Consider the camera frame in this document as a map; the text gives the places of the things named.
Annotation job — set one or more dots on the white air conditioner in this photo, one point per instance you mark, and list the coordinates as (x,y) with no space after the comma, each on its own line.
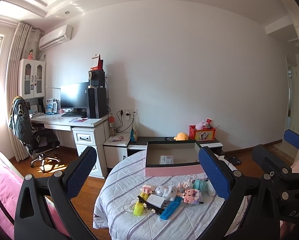
(55,37)

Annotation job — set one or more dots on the black floor scale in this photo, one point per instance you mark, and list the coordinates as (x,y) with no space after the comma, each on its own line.
(233,160)

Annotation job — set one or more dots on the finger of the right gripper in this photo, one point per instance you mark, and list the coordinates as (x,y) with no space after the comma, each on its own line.
(292,138)
(271,164)

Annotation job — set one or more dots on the black computer monitor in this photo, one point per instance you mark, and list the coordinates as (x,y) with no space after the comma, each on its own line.
(74,95)

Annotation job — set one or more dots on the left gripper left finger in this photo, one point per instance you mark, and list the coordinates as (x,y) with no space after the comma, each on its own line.
(33,219)

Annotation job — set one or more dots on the wall power sockets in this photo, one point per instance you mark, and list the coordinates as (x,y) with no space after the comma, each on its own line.
(129,112)

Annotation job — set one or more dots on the black speaker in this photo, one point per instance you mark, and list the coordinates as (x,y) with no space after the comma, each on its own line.
(96,78)

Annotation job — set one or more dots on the blue highlighter marker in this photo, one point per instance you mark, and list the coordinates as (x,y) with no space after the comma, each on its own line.
(170,209)

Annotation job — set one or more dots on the clear tissue pack box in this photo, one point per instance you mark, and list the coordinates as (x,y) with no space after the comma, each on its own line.
(166,159)

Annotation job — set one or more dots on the snack bag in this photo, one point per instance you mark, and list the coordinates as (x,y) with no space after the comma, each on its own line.
(134,134)

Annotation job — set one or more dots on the doll on cabinet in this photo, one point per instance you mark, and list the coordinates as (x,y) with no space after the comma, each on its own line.
(31,55)

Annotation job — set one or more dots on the yellow highlighter marker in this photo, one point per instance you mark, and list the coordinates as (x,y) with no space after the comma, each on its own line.
(138,209)

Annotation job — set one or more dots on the small pink white block toy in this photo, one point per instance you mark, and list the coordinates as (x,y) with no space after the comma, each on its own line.
(147,189)

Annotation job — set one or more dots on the white paw print dish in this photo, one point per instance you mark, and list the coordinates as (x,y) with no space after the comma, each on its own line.
(210,189)

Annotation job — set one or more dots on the white rabbit figurine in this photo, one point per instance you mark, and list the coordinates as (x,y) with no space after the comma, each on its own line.
(168,193)

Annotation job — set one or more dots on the pink bedding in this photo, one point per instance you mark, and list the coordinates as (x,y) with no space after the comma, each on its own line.
(10,186)

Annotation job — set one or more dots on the black keyboard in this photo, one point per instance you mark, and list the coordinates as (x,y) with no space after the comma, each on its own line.
(77,114)

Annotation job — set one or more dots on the black office chair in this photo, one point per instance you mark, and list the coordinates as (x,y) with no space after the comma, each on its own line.
(37,141)

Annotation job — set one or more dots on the pink and green box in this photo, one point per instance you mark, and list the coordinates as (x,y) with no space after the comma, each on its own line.
(185,158)

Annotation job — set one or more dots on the orange cap bottle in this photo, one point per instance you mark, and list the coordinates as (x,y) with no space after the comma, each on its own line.
(111,121)

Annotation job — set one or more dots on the teal brush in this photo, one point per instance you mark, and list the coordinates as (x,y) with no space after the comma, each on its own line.
(200,184)

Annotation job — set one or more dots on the black white tv cabinet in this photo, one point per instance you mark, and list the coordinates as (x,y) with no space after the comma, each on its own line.
(120,147)

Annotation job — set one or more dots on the pink plush toy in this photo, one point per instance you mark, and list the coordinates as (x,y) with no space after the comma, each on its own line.
(200,126)

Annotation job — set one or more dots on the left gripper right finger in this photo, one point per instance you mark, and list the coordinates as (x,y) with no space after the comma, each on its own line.
(261,218)

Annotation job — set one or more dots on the black hair clip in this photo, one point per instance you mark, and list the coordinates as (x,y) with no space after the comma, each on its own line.
(150,207)

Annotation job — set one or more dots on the red storage box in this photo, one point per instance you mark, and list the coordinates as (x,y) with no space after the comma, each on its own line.
(201,135)

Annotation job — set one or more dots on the pink pig doll figurine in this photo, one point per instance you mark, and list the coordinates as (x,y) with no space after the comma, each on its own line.
(182,187)

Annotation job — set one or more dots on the white desk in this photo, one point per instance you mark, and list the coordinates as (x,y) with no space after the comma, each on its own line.
(86,132)

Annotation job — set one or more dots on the beige curtain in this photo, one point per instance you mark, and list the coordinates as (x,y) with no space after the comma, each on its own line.
(25,40)

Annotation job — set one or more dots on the red paper bag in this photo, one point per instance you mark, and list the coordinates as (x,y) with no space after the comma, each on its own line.
(97,63)

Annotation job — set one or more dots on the orange octopus plush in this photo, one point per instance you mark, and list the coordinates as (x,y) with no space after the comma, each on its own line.
(181,137)

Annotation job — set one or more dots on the black computer tower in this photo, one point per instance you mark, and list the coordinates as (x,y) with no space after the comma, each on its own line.
(97,102)

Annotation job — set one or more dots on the white glass door cabinet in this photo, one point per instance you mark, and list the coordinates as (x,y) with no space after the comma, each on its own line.
(31,79)

